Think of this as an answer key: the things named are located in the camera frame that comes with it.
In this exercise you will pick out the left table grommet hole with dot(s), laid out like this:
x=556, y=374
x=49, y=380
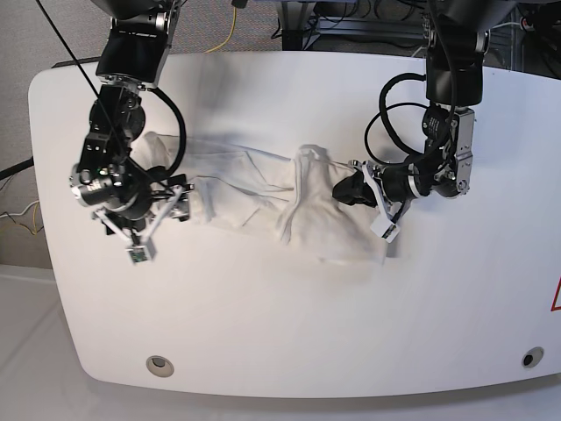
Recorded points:
x=159, y=366

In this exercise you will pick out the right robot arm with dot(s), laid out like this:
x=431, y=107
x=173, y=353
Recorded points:
x=139, y=42

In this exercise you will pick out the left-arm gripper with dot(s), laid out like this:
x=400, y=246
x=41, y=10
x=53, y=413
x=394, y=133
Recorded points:
x=389, y=190

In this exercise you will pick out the table grommet hole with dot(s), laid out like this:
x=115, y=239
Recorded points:
x=532, y=357
x=159, y=366

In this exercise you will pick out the white printed T-shirt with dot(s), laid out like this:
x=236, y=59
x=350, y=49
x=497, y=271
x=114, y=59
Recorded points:
x=285, y=200

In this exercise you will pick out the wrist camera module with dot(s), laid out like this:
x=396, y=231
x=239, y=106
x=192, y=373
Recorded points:
x=385, y=229
x=141, y=253

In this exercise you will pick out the right table grommet hole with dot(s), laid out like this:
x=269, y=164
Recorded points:
x=532, y=357

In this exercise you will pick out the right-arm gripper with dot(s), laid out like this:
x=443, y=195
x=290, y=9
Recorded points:
x=136, y=222

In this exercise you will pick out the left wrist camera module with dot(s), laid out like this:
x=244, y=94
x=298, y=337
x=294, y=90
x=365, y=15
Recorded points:
x=385, y=229

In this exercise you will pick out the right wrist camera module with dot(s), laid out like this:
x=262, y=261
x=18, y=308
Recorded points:
x=141, y=253

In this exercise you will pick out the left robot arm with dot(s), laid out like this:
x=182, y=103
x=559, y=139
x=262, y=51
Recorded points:
x=458, y=37

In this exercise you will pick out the black equipment rack frame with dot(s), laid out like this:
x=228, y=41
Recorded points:
x=300, y=24

